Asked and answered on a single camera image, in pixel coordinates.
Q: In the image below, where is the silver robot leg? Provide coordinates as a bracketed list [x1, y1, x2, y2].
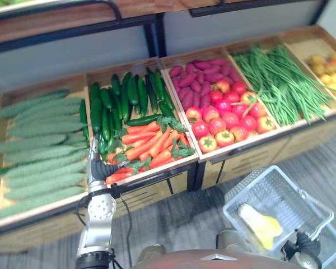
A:
[136, 243, 167, 265]
[216, 229, 243, 251]

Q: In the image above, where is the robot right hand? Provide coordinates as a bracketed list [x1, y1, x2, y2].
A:
[295, 229, 321, 254]

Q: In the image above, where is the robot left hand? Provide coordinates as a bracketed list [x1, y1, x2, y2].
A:
[86, 137, 131, 192]

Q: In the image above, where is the dark green cucumber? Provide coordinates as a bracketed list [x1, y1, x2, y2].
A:
[125, 113, 163, 127]
[120, 72, 133, 122]
[111, 95, 123, 132]
[89, 82, 102, 108]
[110, 73, 122, 96]
[78, 98, 91, 142]
[101, 108, 111, 141]
[97, 133, 109, 156]
[145, 74, 159, 113]
[90, 98, 103, 135]
[153, 69, 166, 102]
[137, 77, 149, 118]
[127, 75, 139, 106]
[100, 88, 114, 110]
[162, 81, 175, 110]
[158, 100, 175, 119]

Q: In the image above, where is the silver robot right leg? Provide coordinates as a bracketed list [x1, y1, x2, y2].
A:
[216, 229, 243, 251]

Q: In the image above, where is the red tomato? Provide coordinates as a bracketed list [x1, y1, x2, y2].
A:
[229, 126, 249, 142]
[185, 106, 203, 123]
[249, 102, 267, 120]
[231, 103, 249, 119]
[240, 91, 257, 106]
[239, 115, 258, 132]
[198, 136, 218, 154]
[214, 100, 232, 117]
[214, 80, 231, 94]
[214, 130, 235, 148]
[223, 90, 240, 104]
[256, 116, 277, 134]
[209, 89, 223, 105]
[202, 105, 220, 124]
[231, 81, 248, 95]
[191, 120, 210, 139]
[221, 112, 240, 130]
[208, 117, 227, 136]

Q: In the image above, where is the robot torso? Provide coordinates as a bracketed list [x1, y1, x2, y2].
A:
[130, 248, 297, 269]

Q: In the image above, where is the clear plastic shopping basket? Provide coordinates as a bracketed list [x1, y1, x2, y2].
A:
[222, 165, 336, 267]

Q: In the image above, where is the silver robot left leg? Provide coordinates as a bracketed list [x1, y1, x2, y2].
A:
[136, 243, 167, 265]

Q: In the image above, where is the light green vegetable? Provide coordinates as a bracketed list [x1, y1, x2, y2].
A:
[0, 0, 21, 11]

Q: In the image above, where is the wooden produce shelf unit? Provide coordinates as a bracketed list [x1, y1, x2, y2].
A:
[0, 0, 199, 254]
[156, 0, 336, 192]

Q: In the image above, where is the light green bitter gourd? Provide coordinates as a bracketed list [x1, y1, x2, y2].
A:
[0, 133, 67, 155]
[13, 97, 83, 122]
[0, 89, 71, 119]
[3, 185, 87, 201]
[2, 161, 88, 182]
[4, 172, 88, 190]
[0, 193, 87, 222]
[7, 120, 88, 138]
[3, 144, 88, 164]
[12, 108, 82, 128]
[0, 150, 90, 177]
[63, 133, 88, 147]

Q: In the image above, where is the long green bean pile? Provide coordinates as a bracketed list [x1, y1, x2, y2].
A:
[231, 44, 330, 127]

